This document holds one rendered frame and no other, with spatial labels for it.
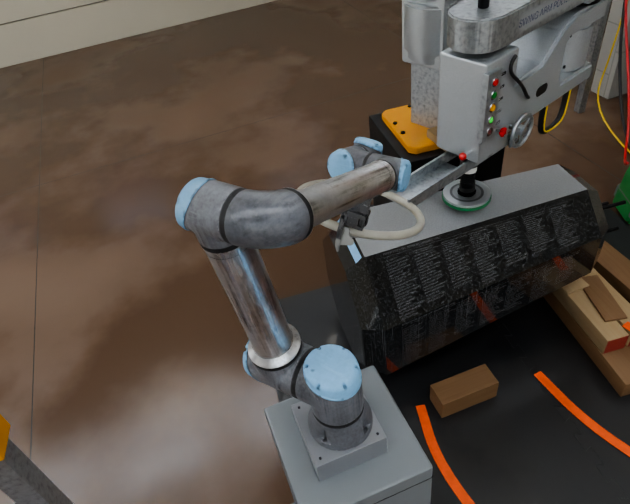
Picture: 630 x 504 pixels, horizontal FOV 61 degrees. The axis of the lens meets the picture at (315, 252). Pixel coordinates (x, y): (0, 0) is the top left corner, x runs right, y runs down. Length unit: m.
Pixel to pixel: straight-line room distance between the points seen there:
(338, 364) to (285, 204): 0.56
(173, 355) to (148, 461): 0.63
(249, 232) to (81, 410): 2.32
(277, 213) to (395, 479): 0.93
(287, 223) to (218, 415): 1.96
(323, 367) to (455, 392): 1.32
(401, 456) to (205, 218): 0.97
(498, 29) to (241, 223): 1.35
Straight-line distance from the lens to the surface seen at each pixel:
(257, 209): 1.01
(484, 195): 2.54
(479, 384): 2.71
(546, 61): 2.49
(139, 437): 2.97
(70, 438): 3.14
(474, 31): 2.07
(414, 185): 2.25
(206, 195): 1.07
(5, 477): 2.00
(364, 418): 1.58
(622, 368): 2.95
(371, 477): 1.67
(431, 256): 2.38
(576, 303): 3.02
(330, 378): 1.41
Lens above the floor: 2.37
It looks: 42 degrees down
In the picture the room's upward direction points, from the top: 9 degrees counter-clockwise
